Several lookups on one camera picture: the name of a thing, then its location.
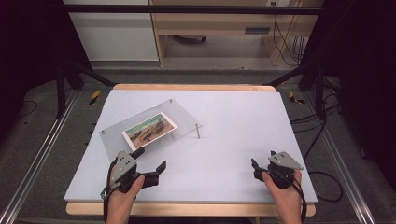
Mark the light wooden desk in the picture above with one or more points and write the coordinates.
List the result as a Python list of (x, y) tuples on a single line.
[(218, 20)]

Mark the person's right hand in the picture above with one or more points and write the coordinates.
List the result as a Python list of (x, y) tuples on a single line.
[(286, 200)]

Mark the black curtain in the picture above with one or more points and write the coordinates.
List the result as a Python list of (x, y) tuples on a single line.
[(28, 46), (364, 77)]

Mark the person's left hand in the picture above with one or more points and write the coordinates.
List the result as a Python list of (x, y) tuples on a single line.
[(121, 202)]

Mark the aluminium floor rail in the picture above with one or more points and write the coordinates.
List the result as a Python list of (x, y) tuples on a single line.
[(342, 168), (37, 161)]

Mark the white foam board mat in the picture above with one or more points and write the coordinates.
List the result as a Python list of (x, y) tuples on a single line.
[(224, 130)]

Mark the black horizontal frame bar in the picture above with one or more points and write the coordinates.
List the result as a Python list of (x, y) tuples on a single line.
[(186, 9)]

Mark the white cabinet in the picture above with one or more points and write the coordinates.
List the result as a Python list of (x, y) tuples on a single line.
[(115, 37)]

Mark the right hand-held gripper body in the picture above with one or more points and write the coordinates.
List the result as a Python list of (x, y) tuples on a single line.
[(281, 174)]

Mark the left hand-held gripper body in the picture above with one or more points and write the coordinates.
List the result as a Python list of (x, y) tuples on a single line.
[(123, 165)]

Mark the black metal stand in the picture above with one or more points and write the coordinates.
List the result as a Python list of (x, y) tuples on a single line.
[(60, 93), (320, 93)]

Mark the clear acrylic photo frame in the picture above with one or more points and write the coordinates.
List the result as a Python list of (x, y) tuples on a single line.
[(177, 115)]

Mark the wooden table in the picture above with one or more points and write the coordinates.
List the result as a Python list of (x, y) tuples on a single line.
[(193, 210)]

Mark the painted boats picture card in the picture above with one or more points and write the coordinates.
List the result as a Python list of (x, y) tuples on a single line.
[(149, 130)]

